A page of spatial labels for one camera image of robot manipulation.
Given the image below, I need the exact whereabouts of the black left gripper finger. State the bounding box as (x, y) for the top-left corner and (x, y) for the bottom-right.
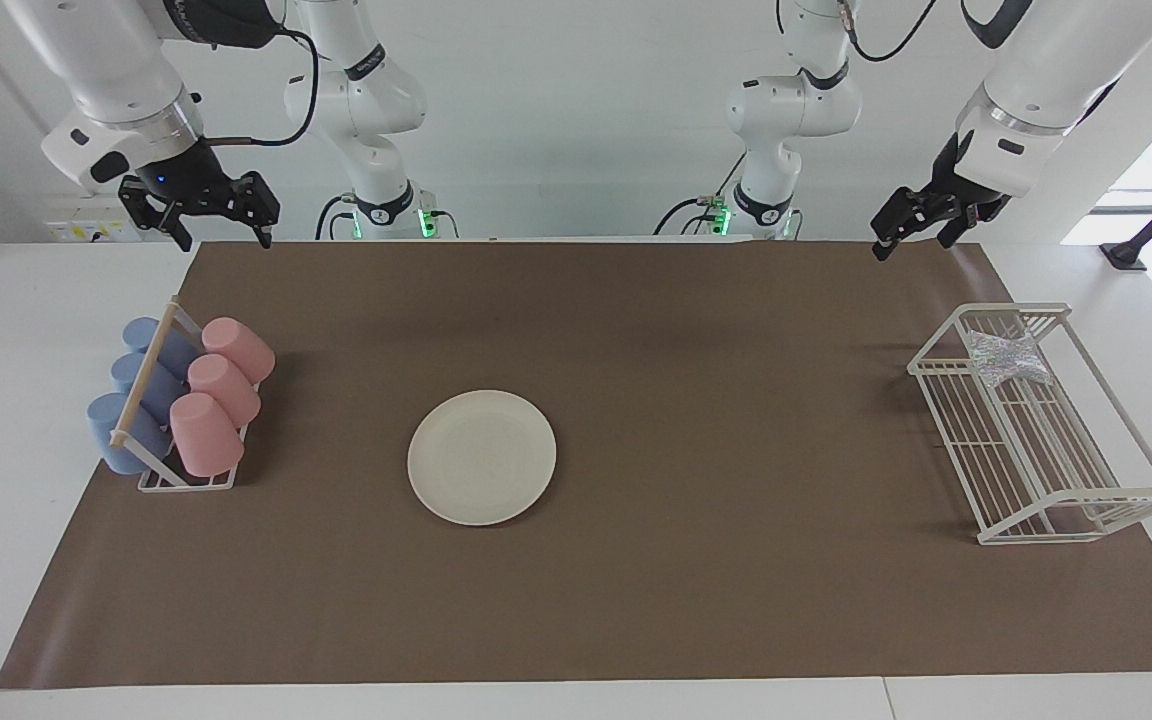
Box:
(871, 190), (942, 263)
(936, 205), (982, 249)

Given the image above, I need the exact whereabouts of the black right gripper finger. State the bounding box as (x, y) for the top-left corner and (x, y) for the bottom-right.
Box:
(118, 175), (192, 251)
(226, 172), (281, 249)

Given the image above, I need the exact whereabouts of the cream round plate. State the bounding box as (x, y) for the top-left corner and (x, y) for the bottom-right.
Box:
(407, 390), (557, 527)

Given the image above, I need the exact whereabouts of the blue plastic cup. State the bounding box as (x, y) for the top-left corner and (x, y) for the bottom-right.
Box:
(86, 392), (172, 475)
(122, 317), (199, 376)
(111, 352), (187, 421)

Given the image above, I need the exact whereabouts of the pink plastic cup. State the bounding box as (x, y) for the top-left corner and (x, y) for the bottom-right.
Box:
(169, 392), (245, 478)
(187, 354), (262, 426)
(201, 317), (276, 386)

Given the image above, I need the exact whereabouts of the white cup holder wooden rod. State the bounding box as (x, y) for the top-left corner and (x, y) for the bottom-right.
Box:
(110, 296), (262, 493)

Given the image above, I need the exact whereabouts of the brown table mat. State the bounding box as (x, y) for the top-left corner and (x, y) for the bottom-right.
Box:
(0, 240), (1152, 691)

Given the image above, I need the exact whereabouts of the white wall socket box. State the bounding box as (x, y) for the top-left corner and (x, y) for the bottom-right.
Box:
(44, 195), (142, 244)

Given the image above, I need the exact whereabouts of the black right base cable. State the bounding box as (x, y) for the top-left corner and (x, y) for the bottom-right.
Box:
(314, 193), (359, 241)

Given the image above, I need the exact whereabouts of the black base cable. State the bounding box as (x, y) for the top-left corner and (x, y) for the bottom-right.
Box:
(652, 150), (747, 236)
(314, 193), (359, 241)

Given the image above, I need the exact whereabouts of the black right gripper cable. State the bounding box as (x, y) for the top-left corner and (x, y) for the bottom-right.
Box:
(201, 28), (322, 149)

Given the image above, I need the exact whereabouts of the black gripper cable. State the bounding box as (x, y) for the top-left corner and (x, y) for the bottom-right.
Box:
(201, 28), (322, 149)
(836, 0), (942, 63)

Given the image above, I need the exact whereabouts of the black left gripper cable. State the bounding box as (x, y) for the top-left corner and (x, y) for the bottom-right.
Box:
(836, 0), (942, 63)

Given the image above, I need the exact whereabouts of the black left base cable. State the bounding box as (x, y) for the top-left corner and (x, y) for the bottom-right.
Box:
(652, 150), (747, 236)

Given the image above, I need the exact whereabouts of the white wire dish rack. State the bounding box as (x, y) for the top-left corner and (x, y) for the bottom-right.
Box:
(907, 303), (1152, 546)

